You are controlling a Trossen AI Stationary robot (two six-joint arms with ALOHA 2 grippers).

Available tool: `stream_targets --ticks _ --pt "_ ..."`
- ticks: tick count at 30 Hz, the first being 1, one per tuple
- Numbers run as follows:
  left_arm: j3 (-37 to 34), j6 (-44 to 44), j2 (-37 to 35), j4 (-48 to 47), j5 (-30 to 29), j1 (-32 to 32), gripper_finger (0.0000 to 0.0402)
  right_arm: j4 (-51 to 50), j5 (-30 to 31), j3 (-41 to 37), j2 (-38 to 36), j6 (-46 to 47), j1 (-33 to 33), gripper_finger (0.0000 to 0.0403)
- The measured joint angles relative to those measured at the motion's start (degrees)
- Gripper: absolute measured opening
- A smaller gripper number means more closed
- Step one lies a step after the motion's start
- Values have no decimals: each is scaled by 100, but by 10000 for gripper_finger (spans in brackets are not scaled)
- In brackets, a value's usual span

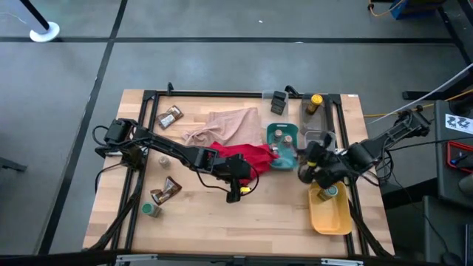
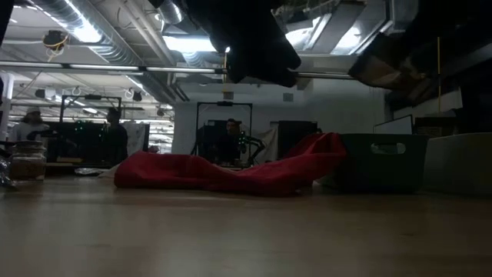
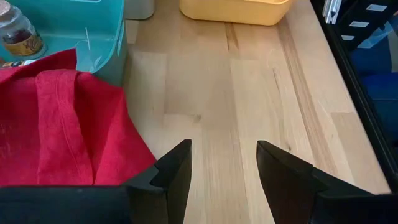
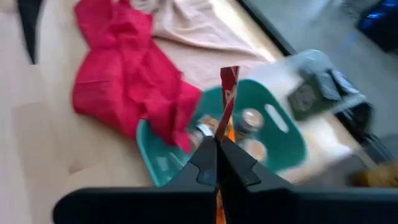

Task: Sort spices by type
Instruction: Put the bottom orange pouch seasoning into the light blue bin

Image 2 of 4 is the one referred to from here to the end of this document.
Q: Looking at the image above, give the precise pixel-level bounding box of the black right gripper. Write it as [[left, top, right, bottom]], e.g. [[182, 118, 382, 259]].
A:
[[347, 32, 427, 90]]

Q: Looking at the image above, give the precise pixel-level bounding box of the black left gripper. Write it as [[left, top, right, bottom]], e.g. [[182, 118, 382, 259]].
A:
[[180, 0, 303, 88]]

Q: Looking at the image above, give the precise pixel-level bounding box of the white panel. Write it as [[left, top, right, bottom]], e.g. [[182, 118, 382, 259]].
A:
[[372, 114, 414, 135]]

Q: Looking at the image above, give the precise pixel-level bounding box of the dark storage box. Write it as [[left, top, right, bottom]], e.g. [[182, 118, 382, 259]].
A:
[[414, 116, 464, 135]]

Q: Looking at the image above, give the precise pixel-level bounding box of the black cabinet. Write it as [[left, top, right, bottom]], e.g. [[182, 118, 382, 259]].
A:
[[277, 120, 319, 159]]

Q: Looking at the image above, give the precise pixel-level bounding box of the ceiling light panel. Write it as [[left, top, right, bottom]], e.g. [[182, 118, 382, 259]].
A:
[[163, 35, 218, 53]]

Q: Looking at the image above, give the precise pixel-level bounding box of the person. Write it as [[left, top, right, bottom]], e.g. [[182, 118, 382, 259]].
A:
[[214, 118, 266, 167], [11, 106, 51, 142], [100, 107, 130, 167]]

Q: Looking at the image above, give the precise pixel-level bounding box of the teal plastic bin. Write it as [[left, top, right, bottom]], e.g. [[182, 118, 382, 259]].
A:
[[326, 132, 430, 193]]

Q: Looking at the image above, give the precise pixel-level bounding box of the pale grey plastic bin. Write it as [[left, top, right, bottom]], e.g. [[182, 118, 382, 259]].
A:
[[422, 132, 492, 198]]

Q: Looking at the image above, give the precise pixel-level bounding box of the red cloth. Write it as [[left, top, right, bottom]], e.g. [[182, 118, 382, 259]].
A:
[[113, 132, 349, 198]]

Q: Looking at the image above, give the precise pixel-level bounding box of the long white ceiling pipe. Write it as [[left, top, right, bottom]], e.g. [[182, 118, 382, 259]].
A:
[[0, 60, 354, 81]]

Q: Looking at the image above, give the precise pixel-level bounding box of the beige cloth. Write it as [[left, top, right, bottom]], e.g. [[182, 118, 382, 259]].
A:
[[75, 165, 120, 179]]

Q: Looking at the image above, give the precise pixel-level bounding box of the hanging black ceiling device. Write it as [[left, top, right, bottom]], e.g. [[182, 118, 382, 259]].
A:
[[42, 29, 70, 53]]

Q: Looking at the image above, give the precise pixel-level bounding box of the cork-top glass spice jar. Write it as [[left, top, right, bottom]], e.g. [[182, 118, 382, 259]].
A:
[[8, 140, 46, 182]]

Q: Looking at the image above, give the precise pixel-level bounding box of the black gantry frame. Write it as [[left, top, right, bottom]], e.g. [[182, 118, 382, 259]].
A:
[[60, 94, 123, 170], [195, 101, 254, 162]]

